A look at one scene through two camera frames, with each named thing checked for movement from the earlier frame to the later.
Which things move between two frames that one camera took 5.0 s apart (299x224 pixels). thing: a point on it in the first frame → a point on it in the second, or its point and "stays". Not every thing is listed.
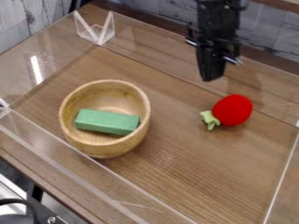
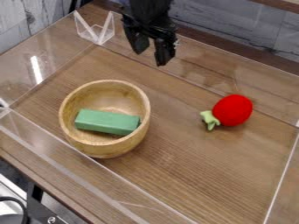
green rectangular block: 106,122 stays
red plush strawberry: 232,111 stays
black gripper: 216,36 → 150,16
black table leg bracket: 45,210 stays
